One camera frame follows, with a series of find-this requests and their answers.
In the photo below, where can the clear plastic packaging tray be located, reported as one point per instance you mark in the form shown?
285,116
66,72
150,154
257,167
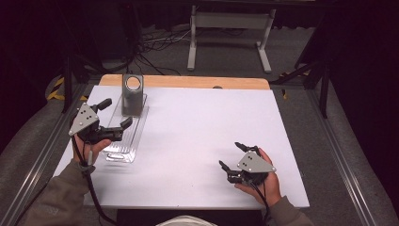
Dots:
124,141

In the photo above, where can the white metal stand frame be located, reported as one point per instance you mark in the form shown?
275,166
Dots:
230,20

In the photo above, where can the yellow black floor tape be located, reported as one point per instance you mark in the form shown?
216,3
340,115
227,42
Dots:
55,92

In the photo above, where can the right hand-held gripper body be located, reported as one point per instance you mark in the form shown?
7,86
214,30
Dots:
254,164

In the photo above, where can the black metal stand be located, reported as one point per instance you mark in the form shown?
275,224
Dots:
67,84
323,88

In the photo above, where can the white table sheet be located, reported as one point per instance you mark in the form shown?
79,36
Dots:
204,125

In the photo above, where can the aluminium floor rail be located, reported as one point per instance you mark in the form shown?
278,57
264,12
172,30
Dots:
37,160
338,150

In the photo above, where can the person's right hand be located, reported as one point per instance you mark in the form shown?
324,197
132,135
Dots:
269,188

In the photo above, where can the person's left hand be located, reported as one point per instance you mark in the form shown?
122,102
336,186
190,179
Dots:
91,149

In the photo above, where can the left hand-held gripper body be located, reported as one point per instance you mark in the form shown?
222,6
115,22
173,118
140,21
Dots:
84,121

